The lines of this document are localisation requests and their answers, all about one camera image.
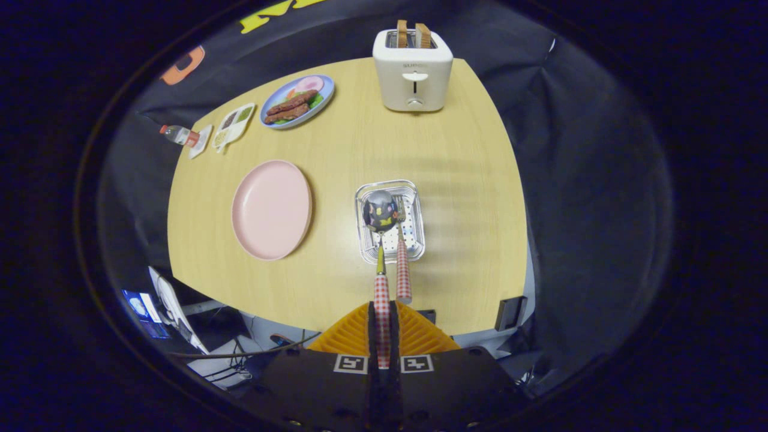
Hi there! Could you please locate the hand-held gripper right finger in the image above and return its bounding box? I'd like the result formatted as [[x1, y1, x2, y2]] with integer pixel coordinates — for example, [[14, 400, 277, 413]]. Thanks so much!
[[384, 302, 521, 432]]

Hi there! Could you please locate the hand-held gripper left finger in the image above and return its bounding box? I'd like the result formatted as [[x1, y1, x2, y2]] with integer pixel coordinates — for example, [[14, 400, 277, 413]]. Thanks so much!
[[252, 302, 381, 432]]

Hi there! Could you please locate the checked handle fork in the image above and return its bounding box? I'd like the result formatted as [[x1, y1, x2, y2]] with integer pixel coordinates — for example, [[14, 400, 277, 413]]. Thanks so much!
[[393, 195, 415, 305]]

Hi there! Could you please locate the checked handle spoon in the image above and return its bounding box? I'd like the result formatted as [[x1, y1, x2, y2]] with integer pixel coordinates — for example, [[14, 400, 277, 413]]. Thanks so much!
[[362, 190, 399, 370]]

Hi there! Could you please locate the black box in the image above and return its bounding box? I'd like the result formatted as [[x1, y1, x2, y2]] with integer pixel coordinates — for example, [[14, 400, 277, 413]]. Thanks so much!
[[495, 296, 529, 332]]

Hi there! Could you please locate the white flat panel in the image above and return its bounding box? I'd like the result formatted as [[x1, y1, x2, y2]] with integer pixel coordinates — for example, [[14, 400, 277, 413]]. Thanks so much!
[[148, 267, 209, 355]]

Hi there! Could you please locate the pink plate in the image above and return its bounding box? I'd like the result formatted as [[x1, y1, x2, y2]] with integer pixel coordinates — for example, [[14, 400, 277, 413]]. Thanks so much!
[[231, 160, 313, 262]]

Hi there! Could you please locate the laptop with lit screen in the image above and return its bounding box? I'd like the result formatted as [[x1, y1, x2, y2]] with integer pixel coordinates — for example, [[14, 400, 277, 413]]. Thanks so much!
[[122, 290, 172, 340]]

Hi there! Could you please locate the black backdrop cloth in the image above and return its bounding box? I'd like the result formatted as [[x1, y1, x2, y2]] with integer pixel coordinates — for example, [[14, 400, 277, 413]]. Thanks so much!
[[99, 0, 673, 397]]

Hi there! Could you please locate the white sectioned sauce tray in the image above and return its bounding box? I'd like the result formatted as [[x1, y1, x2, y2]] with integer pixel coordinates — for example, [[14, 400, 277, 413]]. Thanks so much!
[[211, 103, 256, 154]]

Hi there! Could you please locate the brown grilled sausage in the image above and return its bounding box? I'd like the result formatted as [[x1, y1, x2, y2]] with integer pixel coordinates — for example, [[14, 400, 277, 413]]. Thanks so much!
[[266, 90, 319, 116], [264, 103, 310, 125]]

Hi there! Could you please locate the clear plastic water bottle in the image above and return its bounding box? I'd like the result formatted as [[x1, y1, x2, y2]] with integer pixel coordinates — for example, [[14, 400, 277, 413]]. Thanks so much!
[[160, 125, 200, 148]]

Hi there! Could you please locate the blue plate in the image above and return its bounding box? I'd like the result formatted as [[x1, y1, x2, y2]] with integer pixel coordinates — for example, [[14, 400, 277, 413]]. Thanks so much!
[[259, 74, 335, 130]]

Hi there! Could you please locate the white toaster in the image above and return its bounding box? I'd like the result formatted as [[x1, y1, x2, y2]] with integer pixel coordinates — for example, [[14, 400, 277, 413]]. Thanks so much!
[[373, 29, 454, 113]]

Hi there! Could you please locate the grey cable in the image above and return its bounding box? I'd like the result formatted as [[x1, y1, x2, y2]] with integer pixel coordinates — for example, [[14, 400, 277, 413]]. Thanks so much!
[[168, 333, 322, 361]]

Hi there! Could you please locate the metal wire basket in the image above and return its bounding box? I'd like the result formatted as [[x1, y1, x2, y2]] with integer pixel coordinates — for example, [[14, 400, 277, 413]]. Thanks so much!
[[355, 179, 426, 265]]

